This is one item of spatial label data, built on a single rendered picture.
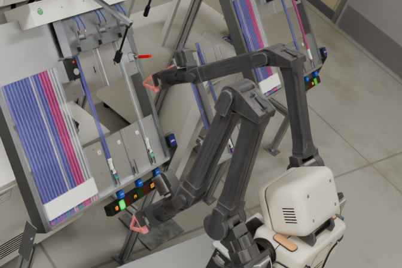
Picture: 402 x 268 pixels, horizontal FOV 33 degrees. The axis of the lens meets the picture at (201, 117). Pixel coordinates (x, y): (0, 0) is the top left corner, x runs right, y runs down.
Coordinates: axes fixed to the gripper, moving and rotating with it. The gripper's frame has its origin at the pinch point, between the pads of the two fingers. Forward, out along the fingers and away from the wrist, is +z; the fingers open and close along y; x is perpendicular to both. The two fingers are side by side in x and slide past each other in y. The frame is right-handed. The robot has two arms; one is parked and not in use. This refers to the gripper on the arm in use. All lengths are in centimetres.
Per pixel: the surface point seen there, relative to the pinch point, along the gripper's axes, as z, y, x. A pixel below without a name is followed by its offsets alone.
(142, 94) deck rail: 15.4, -8.3, 7.2
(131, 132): 13.4, 6.1, 18.6
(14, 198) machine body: 50, 42, 31
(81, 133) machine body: 46, 3, 19
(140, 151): 13.0, 4.7, 27.2
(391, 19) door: 51, -359, 54
